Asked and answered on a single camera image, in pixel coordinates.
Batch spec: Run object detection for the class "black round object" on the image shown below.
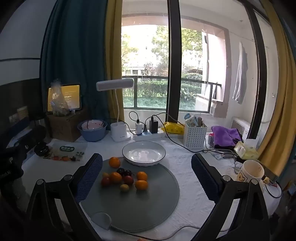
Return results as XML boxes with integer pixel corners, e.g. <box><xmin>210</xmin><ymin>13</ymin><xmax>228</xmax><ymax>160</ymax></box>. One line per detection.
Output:
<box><xmin>34</xmin><ymin>142</ymin><xmax>50</xmax><ymax>158</ymax></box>

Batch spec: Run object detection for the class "round grey mat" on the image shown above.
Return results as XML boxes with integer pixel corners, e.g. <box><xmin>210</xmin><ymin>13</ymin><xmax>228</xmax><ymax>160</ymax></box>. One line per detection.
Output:
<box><xmin>80</xmin><ymin>156</ymin><xmax>180</xmax><ymax>233</ymax></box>

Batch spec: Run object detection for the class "cardboard box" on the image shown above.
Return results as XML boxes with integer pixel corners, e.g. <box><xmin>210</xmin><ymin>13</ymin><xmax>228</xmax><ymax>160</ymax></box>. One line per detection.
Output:
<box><xmin>46</xmin><ymin>109</ymin><xmax>87</xmax><ymax>142</ymax></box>

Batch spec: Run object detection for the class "blue cap bottle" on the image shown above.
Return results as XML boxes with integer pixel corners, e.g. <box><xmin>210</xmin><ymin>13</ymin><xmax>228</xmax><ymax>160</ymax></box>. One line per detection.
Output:
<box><xmin>184</xmin><ymin>113</ymin><xmax>197</xmax><ymax>127</ymax></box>

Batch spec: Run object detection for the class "thick black power cord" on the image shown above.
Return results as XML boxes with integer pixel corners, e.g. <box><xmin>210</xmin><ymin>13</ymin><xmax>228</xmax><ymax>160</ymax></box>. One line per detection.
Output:
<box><xmin>144</xmin><ymin>117</ymin><xmax>234</xmax><ymax>154</ymax></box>

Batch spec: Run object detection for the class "yellow tissue pack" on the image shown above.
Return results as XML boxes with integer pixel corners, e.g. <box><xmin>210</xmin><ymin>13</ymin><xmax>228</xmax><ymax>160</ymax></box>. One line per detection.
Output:
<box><xmin>234</xmin><ymin>139</ymin><xmax>260</xmax><ymax>161</ymax></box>

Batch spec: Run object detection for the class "white plate with dark rim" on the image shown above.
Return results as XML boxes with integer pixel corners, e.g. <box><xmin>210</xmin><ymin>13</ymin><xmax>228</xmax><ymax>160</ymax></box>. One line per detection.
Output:
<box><xmin>122</xmin><ymin>141</ymin><xmax>166</xmax><ymax>168</ymax></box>

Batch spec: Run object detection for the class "black charger cable loop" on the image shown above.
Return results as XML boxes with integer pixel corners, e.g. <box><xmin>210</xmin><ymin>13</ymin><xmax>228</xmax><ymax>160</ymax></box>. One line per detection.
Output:
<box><xmin>129</xmin><ymin>111</ymin><xmax>139</xmax><ymax>134</ymax></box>

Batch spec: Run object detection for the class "teal curtain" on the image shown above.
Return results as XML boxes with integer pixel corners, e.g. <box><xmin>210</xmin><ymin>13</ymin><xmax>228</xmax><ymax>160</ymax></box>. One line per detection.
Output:
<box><xmin>40</xmin><ymin>0</ymin><xmax>109</xmax><ymax>123</ymax></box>

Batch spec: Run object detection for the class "white mat cable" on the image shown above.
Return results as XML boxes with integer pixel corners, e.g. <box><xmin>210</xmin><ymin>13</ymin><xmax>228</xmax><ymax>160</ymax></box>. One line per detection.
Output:
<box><xmin>109</xmin><ymin>224</ymin><xmax>233</xmax><ymax>240</ymax></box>

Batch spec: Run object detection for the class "pink bowl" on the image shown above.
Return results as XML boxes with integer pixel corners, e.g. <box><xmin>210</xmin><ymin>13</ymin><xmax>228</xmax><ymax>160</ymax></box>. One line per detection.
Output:
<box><xmin>81</xmin><ymin>120</ymin><xmax>104</xmax><ymax>130</ymax></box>

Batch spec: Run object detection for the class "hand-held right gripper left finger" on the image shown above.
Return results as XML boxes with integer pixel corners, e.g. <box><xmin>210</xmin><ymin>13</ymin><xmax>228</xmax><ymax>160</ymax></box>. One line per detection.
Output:
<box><xmin>26</xmin><ymin>152</ymin><xmax>103</xmax><ymax>241</ymax></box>

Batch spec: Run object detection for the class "thin black cable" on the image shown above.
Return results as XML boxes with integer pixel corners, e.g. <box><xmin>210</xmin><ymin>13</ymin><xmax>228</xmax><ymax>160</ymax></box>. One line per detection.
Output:
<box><xmin>151</xmin><ymin>113</ymin><xmax>178</xmax><ymax>126</ymax></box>

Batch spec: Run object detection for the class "white perforated basket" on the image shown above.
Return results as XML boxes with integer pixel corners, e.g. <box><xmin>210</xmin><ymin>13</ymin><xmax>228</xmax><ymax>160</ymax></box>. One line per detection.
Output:
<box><xmin>184</xmin><ymin>122</ymin><xmax>207</xmax><ymax>149</ymax></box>

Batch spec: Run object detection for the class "tablet with dark case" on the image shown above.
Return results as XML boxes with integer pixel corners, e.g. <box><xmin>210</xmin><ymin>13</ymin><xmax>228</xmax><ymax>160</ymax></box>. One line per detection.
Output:
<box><xmin>47</xmin><ymin>84</ymin><xmax>82</xmax><ymax>112</ymax></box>

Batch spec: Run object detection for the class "clear plastic bag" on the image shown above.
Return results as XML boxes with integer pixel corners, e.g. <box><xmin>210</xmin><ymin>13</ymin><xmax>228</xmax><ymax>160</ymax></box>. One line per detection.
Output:
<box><xmin>50</xmin><ymin>79</ymin><xmax>70</xmax><ymax>116</ymax></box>

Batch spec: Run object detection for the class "white appliance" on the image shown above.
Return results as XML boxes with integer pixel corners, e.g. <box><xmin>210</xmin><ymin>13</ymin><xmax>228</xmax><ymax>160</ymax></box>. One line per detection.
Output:
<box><xmin>231</xmin><ymin>117</ymin><xmax>252</xmax><ymax>140</ymax></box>

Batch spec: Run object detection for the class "purple cloth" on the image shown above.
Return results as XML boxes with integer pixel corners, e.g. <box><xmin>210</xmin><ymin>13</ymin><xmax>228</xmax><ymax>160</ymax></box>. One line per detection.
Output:
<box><xmin>211</xmin><ymin>126</ymin><xmax>243</xmax><ymax>149</ymax></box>

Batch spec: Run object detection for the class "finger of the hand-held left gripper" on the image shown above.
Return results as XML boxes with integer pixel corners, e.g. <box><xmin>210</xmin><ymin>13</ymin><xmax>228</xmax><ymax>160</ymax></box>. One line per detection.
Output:
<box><xmin>13</xmin><ymin>125</ymin><xmax>47</xmax><ymax>149</ymax></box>
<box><xmin>0</xmin><ymin>146</ymin><xmax>32</xmax><ymax>163</ymax></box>

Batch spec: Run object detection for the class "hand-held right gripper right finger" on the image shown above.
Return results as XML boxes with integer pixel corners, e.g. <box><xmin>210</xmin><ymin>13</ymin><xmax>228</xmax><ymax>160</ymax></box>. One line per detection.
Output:
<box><xmin>191</xmin><ymin>152</ymin><xmax>270</xmax><ymax>241</ymax></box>

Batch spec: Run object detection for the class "black balcony railing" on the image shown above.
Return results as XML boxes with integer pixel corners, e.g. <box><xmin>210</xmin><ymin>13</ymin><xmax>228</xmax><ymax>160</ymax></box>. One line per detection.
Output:
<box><xmin>122</xmin><ymin>76</ymin><xmax>223</xmax><ymax>114</ymax></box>

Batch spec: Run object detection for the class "white tablecloth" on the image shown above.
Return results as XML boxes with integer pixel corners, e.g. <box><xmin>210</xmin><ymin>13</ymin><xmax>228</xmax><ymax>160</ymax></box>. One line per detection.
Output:
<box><xmin>5</xmin><ymin>130</ymin><xmax>283</xmax><ymax>241</ymax></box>

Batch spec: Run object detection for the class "yellow snack bag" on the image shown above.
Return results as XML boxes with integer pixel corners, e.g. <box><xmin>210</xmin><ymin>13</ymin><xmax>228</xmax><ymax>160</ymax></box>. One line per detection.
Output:
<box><xmin>161</xmin><ymin>122</ymin><xmax>185</xmax><ymax>135</ymax></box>

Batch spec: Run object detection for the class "dark window frame post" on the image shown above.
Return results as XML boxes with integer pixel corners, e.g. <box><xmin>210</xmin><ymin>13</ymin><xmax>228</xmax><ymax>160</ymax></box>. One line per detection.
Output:
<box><xmin>168</xmin><ymin>0</ymin><xmax>182</xmax><ymax>123</ymax></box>

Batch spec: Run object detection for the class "white power strip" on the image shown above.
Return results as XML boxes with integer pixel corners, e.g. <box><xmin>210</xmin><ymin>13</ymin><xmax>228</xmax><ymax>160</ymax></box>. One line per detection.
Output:
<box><xmin>132</xmin><ymin>128</ymin><xmax>165</xmax><ymax>141</ymax></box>

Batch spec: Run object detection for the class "clear packet with green label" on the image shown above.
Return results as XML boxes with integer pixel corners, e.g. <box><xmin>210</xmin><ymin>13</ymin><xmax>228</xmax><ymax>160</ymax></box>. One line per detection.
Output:
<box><xmin>44</xmin><ymin>141</ymin><xmax>88</xmax><ymax>162</ymax></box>

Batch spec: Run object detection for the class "white desk lamp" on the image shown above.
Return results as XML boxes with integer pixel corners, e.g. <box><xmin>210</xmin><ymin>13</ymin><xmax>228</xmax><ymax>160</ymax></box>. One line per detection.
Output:
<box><xmin>96</xmin><ymin>78</ymin><xmax>134</xmax><ymax>142</ymax></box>

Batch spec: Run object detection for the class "hanging grey garment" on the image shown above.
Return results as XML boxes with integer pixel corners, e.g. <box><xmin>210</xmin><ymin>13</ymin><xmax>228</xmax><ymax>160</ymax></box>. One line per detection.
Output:
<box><xmin>232</xmin><ymin>42</ymin><xmax>248</xmax><ymax>104</ymax></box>

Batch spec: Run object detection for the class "grey mat controller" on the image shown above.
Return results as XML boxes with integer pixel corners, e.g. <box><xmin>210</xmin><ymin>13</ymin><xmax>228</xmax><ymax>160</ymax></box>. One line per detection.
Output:
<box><xmin>91</xmin><ymin>212</ymin><xmax>112</xmax><ymax>230</ymax></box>

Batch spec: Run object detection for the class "white bear mug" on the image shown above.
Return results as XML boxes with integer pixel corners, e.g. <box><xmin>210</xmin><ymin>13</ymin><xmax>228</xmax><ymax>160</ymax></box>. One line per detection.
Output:
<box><xmin>236</xmin><ymin>160</ymin><xmax>265</xmax><ymax>184</ymax></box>

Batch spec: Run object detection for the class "blue plastic basin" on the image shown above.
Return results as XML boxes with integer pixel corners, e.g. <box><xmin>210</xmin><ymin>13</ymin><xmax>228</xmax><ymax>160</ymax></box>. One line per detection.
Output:
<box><xmin>77</xmin><ymin>119</ymin><xmax>108</xmax><ymax>142</ymax></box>

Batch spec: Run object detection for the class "yellow curtain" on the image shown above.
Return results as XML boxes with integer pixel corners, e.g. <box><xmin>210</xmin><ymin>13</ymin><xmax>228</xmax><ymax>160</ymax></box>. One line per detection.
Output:
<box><xmin>105</xmin><ymin>0</ymin><xmax>125</xmax><ymax>123</ymax></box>
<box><xmin>259</xmin><ymin>0</ymin><xmax>296</xmax><ymax>178</ymax></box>

